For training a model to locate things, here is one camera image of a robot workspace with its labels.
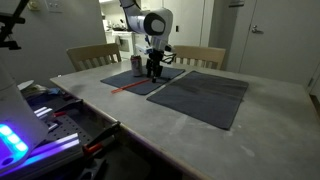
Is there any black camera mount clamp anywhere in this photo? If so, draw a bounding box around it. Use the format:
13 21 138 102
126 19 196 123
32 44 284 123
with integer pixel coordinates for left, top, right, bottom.
0 11 27 52

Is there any white kitchen stove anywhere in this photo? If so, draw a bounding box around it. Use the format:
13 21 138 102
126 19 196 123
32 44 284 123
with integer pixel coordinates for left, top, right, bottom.
111 30 135 54

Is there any yellowish wall switch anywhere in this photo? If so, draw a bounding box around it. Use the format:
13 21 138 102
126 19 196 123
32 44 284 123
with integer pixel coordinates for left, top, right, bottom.
25 0 42 12

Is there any blue crumpled object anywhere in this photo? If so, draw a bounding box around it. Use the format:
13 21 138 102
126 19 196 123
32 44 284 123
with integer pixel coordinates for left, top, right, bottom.
49 87 63 96

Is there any silver lever door handle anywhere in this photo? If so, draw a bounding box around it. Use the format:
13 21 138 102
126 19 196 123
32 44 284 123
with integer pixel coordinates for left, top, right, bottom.
250 25 265 35

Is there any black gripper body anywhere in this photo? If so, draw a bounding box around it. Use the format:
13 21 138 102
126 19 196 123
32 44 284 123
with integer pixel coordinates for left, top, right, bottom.
146 50 165 67

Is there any red plastic straw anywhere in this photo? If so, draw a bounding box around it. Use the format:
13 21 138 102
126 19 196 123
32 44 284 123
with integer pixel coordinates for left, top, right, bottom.
110 78 152 95

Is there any light wooden slat-back chair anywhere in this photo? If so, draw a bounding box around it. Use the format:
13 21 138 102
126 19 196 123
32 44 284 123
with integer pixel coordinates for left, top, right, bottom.
65 42 123 73
172 44 227 71

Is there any white room door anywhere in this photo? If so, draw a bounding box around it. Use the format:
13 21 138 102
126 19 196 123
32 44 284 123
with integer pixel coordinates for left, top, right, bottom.
239 0 320 86

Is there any black perforated breadboard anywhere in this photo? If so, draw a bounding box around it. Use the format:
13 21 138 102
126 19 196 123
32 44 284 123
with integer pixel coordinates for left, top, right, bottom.
41 99 116 153

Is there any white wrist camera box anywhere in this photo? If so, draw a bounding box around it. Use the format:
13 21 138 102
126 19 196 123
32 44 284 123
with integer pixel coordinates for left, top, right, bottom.
134 43 155 57

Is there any black and orange bar clamp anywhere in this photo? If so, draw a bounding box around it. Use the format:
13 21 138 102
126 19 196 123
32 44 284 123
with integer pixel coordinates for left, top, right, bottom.
81 120 122 157
52 98 84 118

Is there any dark blue cloth placemat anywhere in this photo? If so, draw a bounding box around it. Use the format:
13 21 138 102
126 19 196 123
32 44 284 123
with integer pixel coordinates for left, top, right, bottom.
99 64 186 96
146 70 250 131

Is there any white wall switch plate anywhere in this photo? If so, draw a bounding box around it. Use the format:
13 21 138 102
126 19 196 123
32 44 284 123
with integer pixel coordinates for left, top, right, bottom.
44 0 65 14

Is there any white closet door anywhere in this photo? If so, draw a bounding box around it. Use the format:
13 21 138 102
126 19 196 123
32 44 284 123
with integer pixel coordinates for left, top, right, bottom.
168 0 205 63

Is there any red and silver soda can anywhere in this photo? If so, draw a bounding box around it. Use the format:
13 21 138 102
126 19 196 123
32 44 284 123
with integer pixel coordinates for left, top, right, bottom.
129 54 144 78

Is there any dark wall sign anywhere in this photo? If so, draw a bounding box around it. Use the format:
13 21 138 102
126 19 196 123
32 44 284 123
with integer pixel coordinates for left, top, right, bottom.
228 0 246 8

